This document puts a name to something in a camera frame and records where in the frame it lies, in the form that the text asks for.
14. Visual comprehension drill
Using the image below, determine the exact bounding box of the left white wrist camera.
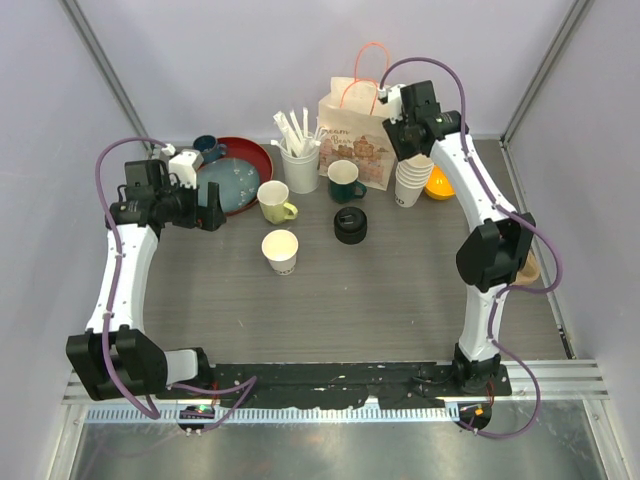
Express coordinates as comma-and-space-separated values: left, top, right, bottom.
168, 149, 203, 189

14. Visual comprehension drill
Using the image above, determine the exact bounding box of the blue grey plate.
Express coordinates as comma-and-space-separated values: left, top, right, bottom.
197, 158, 260, 214

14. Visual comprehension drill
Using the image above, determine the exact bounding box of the printed paper takeout bag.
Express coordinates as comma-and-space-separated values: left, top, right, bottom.
318, 70, 396, 190

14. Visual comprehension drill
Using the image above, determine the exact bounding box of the brown cardboard cup carrier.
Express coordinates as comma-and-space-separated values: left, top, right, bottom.
513, 250, 540, 286

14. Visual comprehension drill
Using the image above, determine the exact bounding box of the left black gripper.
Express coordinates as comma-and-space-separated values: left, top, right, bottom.
156, 175, 225, 232

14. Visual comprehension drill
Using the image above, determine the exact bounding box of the yellow mug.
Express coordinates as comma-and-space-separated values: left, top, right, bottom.
257, 180, 298, 225

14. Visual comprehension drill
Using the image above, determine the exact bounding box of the stack of black cup lids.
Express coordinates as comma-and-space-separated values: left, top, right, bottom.
333, 206, 368, 245

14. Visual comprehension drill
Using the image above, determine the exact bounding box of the dark green mug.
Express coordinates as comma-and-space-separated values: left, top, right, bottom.
327, 160, 367, 204

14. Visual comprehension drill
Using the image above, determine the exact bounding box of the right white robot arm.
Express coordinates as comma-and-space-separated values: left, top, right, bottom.
378, 81, 535, 395

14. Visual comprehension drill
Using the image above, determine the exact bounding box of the stack of white paper cups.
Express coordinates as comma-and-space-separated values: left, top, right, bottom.
394, 155, 434, 208

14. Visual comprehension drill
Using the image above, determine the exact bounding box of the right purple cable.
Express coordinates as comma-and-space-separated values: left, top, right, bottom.
379, 57, 564, 440

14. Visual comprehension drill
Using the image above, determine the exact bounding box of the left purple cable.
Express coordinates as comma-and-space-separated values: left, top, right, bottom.
94, 137, 258, 432

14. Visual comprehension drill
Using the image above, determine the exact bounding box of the orange bowl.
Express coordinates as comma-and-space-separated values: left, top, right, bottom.
424, 166, 455, 201

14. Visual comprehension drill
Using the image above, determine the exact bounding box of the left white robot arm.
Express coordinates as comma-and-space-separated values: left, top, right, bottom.
66, 150, 226, 401

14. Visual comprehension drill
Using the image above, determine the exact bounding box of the white straw holder cup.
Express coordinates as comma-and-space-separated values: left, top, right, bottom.
277, 139, 320, 194

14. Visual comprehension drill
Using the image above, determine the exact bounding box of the red round tray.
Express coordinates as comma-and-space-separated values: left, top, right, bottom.
218, 137, 273, 215

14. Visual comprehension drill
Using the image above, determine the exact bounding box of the purple cable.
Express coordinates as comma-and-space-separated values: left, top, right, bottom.
379, 57, 564, 440
94, 137, 258, 432

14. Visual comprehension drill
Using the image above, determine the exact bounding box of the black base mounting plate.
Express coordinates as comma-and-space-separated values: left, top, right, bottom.
154, 360, 515, 409

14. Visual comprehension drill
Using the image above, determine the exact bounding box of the wrapped white straw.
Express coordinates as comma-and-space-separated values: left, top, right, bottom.
273, 107, 328, 158

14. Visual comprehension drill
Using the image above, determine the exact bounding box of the blue mug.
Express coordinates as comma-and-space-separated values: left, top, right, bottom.
193, 135, 227, 164

